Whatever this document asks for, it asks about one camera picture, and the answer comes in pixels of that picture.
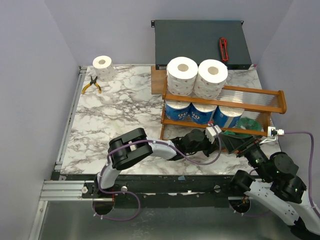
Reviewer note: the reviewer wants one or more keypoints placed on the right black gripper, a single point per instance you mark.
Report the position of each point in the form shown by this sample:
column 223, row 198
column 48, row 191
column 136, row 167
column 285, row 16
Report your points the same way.
column 244, row 146

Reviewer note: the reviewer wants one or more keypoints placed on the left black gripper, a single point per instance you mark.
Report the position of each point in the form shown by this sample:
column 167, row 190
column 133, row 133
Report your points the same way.
column 211, row 148

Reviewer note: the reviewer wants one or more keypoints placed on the green paper roll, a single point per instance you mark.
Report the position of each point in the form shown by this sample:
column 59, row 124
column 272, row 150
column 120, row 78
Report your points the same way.
column 246, row 123

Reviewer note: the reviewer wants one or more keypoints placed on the blue paper roll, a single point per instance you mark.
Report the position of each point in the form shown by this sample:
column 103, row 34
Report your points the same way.
column 227, row 117

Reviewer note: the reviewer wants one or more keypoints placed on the blue object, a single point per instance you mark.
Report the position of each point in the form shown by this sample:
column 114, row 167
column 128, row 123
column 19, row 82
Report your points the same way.
column 177, row 110

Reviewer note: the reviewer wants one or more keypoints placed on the orange wooden shelf rack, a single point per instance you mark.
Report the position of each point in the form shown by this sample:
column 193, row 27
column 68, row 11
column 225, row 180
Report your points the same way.
column 255, row 104

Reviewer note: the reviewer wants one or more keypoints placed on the white red-dotted paper roll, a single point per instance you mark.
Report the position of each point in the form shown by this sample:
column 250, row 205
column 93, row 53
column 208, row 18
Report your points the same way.
column 181, row 75

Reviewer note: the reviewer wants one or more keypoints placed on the plain white paper roll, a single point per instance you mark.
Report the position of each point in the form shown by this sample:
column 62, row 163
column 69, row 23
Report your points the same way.
column 104, row 68

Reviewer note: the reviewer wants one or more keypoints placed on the small green object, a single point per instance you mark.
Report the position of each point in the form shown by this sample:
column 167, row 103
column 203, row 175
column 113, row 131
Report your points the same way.
column 228, row 133

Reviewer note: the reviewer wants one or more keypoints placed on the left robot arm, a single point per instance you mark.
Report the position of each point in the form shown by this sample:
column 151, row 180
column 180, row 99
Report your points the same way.
column 132, row 147

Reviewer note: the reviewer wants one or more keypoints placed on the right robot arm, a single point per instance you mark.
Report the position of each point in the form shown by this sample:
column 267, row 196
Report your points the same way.
column 287, row 197

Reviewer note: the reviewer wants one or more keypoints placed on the brown wooden board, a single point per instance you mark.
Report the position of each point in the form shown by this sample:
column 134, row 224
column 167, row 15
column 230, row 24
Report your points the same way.
column 157, row 80

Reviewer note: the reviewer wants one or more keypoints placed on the red black utility knife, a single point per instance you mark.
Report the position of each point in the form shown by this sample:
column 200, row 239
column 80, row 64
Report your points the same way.
column 223, row 45

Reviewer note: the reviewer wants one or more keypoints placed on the black yellow pliers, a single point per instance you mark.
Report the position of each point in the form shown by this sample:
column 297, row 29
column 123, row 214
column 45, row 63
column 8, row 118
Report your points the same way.
column 93, row 81

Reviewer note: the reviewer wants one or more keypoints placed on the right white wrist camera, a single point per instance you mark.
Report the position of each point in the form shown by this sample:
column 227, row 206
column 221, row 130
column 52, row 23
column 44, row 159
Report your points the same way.
column 272, row 135

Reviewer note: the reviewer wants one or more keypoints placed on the dark grey rack-mount device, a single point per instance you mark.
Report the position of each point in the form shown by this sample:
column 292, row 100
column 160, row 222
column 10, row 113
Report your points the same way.
column 199, row 41

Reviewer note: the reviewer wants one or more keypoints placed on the aluminium frame rail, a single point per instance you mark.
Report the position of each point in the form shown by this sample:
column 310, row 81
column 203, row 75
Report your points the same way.
column 62, row 140

